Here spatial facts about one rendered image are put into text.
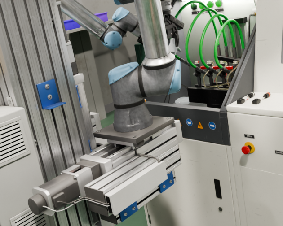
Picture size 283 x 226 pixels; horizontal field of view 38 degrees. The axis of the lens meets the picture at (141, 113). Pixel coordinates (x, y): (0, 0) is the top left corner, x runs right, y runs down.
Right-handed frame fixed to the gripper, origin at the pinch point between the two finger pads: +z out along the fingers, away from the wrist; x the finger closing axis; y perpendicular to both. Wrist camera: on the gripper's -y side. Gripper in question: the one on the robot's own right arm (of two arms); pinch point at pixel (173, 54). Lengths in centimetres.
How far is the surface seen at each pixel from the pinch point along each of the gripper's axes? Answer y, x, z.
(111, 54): -216, -324, 45
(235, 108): -3.0, 27.9, 24.3
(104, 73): -197, -323, 67
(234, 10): -57, -4, -12
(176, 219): -3, -20, 94
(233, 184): -3, 22, 62
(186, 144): -3.0, -3.5, 45.9
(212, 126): -2.9, 14.2, 34.4
